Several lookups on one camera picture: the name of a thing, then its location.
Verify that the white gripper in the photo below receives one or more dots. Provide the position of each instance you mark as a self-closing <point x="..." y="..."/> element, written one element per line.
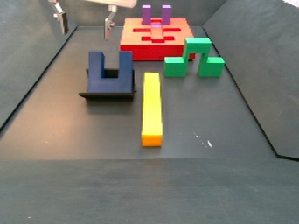
<point x="61" y="16"/>

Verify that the blue U-shaped block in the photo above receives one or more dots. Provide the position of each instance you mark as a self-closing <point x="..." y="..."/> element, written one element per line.
<point x="96" y="62"/>

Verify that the black angled fixture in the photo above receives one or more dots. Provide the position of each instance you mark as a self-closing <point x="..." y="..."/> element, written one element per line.
<point x="108" y="95"/>

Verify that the purple U-shaped block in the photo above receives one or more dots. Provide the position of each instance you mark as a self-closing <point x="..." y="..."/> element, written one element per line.
<point x="165" y="14"/>

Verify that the red base block with recesses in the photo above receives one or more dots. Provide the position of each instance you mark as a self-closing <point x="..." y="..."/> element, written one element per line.
<point x="155" y="41"/>

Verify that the green arch-shaped block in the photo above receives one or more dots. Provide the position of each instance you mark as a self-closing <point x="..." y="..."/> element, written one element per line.
<point x="210" y="66"/>

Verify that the yellow long bar block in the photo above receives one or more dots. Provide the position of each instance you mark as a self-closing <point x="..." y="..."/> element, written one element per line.
<point x="152" y="112"/>

